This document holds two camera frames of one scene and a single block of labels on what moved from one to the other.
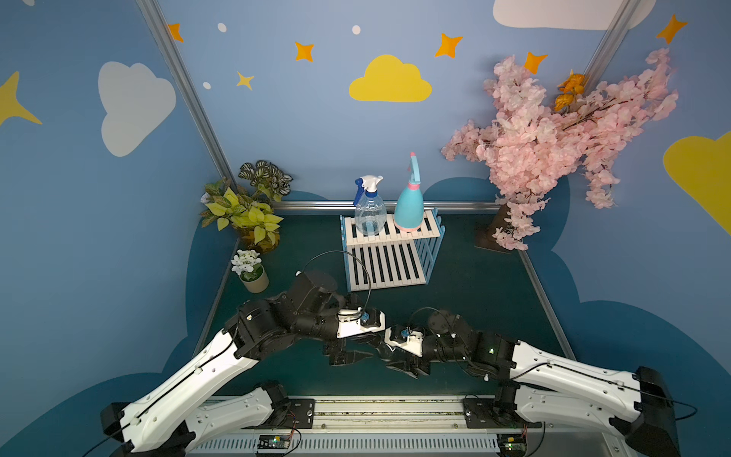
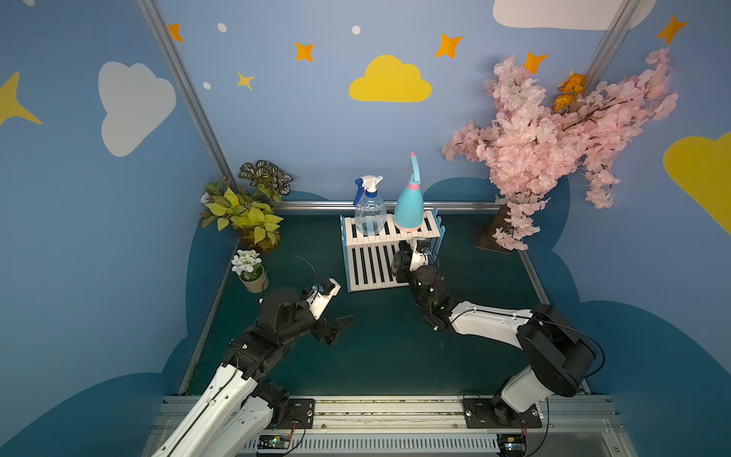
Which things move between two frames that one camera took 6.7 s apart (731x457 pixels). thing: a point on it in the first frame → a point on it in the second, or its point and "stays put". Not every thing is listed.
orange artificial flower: (574, 85) stays put
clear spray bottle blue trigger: (370, 212) stays put
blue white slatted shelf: (393, 257) stays put
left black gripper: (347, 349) → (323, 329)
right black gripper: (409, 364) → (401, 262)
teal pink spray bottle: (408, 209) stays put
